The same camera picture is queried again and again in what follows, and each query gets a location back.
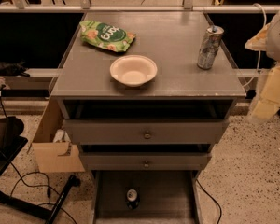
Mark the white paper bowl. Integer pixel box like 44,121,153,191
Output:
110,55,158,87

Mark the black floor cable right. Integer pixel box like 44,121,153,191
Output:
195,179,223,224

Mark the green chip bag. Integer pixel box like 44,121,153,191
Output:
79,21,136,52

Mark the metal railing frame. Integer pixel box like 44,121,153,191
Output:
0,0,280,91

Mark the brown cardboard box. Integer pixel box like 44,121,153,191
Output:
32,99,85,173

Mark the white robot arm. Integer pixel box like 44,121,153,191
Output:
245,10,280,123

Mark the grey open bottom drawer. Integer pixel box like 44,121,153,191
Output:
89,171,203,224

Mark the tall silver energy can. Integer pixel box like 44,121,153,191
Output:
197,25,224,70

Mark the black floor cable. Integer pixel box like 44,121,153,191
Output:
0,143,77,224
195,179,223,224

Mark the black stand base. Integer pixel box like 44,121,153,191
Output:
0,115,82,224

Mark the dark blue pepsi can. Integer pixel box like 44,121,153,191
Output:
126,189,140,209

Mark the black floor cable left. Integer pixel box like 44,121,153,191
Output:
0,143,77,224

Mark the white hanging cable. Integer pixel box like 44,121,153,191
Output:
242,2,269,89

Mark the grey drawer cabinet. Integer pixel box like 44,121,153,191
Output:
49,10,247,224

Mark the grey middle drawer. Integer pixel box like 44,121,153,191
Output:
80,152,211,171

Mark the grey top drawer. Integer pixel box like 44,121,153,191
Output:
63,119,229,145

